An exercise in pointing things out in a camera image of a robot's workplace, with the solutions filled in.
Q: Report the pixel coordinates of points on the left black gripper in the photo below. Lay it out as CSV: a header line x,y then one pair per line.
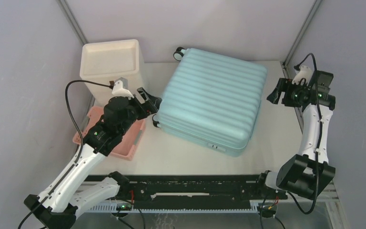
x,y
148,108

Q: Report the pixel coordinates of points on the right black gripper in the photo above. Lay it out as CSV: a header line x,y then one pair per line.
x,y
284,85

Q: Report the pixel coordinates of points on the light blue ribbed suitcase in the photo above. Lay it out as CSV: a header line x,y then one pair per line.
x,y
212,100

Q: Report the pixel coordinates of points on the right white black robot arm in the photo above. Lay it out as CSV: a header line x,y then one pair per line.
x,y
308,172

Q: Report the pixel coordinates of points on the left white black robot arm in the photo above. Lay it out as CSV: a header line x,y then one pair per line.
x,y
59,205

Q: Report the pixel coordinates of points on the pink perforated plastic basket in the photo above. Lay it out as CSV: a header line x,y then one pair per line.
x,y
127,147

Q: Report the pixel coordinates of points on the white three-drawer storage cabinet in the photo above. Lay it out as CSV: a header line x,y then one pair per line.
x,y
106,62

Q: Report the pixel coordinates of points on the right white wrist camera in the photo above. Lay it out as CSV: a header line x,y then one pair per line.
x,y
303,74

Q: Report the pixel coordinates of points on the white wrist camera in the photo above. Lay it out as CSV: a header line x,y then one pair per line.
x,y
120,88
303,74

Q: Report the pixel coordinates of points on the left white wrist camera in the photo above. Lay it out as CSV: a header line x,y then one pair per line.
x,y
120,88

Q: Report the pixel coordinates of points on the black mounting rail base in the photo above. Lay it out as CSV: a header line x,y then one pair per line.
x,y
204,189

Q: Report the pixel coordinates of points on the white slotted cable duct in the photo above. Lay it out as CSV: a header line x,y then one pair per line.
x,y
107,207

